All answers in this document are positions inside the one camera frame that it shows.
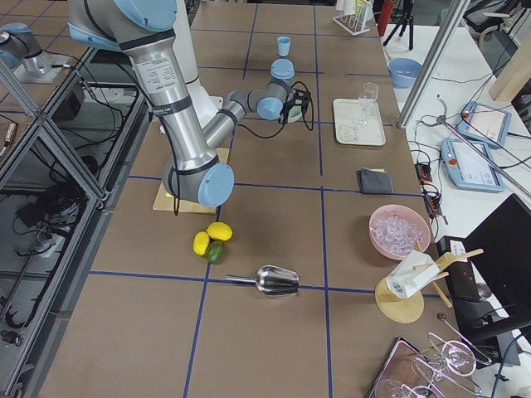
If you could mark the metal ice scoop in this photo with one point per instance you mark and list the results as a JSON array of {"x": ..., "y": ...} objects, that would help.
[{"x": 271, "y": 280}]

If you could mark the glasses on dark tray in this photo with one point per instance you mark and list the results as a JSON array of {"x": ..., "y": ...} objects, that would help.
[{"x": 443, "y": 369}]

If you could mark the grey folded cloth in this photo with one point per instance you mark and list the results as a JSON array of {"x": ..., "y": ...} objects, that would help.
[{"x": 374, "y": 182}]

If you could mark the white wire cup rack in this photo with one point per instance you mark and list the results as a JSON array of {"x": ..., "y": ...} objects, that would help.
[{"x": 354, "y": 15}]

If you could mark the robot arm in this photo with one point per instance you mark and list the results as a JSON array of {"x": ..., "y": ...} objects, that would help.
[
  {"x": 21, "y": 52},
  {"x": 155, "y": 36}
]

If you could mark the aluminium frame post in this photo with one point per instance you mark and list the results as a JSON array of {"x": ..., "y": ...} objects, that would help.
[{"x": 441, "y": 41}]

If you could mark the pink bowl with ice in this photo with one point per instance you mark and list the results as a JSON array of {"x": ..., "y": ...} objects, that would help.
[{"x": 396, "y": 230}]

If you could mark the wooden cutting board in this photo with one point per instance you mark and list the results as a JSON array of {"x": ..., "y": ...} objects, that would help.
[{"x": 164, "y": 200}]

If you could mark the clear wine glass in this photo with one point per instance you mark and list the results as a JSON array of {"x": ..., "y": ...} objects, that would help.
[{"x": 366, "y": 100}]

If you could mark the cream bear tray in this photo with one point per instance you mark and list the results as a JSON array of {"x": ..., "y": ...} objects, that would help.
[{"x": 345, "y": 111}]

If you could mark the green lime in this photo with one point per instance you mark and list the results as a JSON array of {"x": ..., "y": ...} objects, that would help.
[{"x": 215, "y": 251}]

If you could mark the blue teach pendant far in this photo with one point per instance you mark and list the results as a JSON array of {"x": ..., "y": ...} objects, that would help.
[{"x": 483, "y": 123}]

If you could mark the black monitor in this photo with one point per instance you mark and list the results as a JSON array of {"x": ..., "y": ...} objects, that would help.
[{"x": 504, "y": 236}]

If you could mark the blue teach pendant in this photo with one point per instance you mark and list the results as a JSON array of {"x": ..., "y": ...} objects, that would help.
[
  {"x": 467, "y": 168},
  {"x": 483, "y": 123}
]

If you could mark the blue bowl with fork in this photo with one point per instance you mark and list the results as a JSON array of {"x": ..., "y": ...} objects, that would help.
[{"x": 404, "y": 72}]

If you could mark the yellow lemon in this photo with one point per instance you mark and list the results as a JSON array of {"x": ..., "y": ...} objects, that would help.
[
  {"x": 201, "y": 241},
  {"x": 219, "y": 231}
]

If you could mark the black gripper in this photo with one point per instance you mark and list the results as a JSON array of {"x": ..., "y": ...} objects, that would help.
[{"x": 295, "y": 100}]

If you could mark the red cylinder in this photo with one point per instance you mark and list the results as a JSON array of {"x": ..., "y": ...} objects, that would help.
[{"x": 384, "y": 16}]

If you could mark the mint green bowl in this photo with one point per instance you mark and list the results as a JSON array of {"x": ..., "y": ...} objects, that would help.
[{"x": 295, "y": 114}]

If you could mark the blue teach pendant near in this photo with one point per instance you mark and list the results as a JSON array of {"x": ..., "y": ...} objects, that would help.
[{"x": 467, "y": 168}]

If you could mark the light blue plastic cup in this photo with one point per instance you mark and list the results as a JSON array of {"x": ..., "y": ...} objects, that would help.
[{"x": 283, "y": 46}]

